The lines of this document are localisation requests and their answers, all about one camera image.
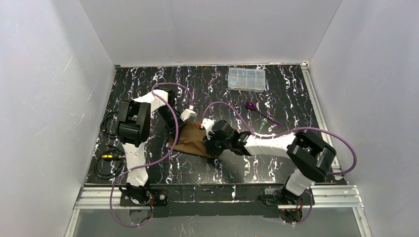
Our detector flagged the brown burlap napkin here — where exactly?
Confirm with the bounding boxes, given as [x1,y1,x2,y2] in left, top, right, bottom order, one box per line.
[174,121,216,158]

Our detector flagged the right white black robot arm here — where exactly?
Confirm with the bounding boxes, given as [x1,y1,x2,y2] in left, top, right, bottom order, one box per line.
[199,118,336,203]

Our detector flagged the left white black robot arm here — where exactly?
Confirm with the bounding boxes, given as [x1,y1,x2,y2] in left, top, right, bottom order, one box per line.
[116,89,196,204]

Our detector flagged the purple spoon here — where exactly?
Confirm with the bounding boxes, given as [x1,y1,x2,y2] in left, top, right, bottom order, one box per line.
[245,102,282,127]

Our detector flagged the clear plastic organizer box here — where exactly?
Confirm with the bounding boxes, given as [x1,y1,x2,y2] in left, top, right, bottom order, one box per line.
[227,67,266,93]

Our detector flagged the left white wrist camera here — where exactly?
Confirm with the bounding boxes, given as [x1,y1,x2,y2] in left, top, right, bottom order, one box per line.
[180,106,197,121]

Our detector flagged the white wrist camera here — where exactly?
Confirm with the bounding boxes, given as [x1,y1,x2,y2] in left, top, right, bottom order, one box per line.
[180,106,197,121]
[199,118,215,137]

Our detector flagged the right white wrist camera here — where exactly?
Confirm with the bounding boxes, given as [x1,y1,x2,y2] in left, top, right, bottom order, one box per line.
[199,118,215,137]

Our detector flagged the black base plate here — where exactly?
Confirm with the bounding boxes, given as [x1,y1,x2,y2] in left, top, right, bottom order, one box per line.
[117,184,314,221]

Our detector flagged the black coiled cable yellow plug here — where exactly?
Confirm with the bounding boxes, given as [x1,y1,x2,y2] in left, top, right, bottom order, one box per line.
[93,111,126,180]

